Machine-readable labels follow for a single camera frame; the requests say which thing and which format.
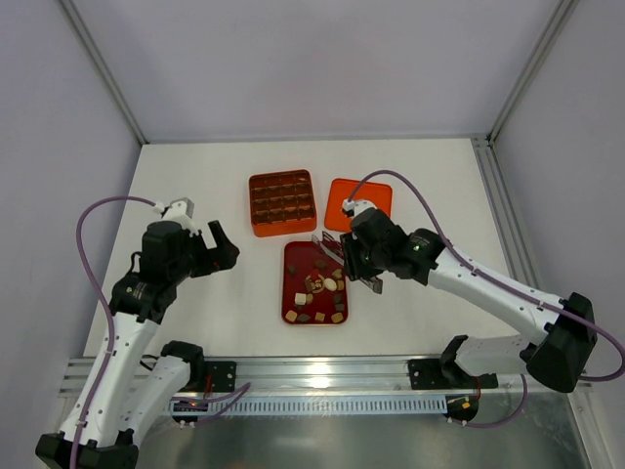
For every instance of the aluminium frame post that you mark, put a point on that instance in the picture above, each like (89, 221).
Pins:
(86, 40)
(540, 52)

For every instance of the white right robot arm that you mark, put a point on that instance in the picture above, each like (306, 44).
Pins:
(553, 336)

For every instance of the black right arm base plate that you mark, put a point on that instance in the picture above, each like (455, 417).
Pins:
(425, 375)

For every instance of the orange chocolate box with tray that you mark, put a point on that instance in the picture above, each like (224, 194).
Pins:
(282, 203)

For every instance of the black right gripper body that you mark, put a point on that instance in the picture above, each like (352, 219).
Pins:
(352, 257)

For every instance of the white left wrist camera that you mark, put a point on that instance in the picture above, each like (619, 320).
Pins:
(179, 211)

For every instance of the slotted cable duct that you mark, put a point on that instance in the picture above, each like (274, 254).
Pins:
(323, 405)

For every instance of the aluminium frame post left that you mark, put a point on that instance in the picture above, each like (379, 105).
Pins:
(86, 40)

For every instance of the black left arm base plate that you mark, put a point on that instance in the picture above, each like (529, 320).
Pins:
(220, 377)

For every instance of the aluminium front rail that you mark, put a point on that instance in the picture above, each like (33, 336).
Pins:
(366, 374)

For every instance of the red rectangular tray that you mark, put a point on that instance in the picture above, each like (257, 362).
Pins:
(309, 279)

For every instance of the white oval chocolate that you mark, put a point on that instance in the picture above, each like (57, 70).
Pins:
(330, 284)

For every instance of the white square chocolate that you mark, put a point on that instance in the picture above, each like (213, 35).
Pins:
(300, 298)

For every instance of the aluminium side rail right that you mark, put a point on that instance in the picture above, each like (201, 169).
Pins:
(507, 221)

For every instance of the orange box lid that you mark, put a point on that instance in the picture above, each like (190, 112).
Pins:
(381, 195)

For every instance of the aluminium frame post right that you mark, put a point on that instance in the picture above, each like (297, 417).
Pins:
(540, 52)

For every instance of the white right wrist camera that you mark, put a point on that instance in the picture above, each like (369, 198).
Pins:
(354, 207)

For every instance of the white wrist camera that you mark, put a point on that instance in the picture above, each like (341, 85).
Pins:
(354, 207)
(179, 211)

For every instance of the metal tongs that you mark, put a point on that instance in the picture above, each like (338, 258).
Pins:
(337, 249)

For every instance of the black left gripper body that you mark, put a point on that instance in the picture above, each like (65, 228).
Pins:
(206, 255)

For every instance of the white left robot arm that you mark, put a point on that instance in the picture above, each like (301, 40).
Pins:
(110, 420)

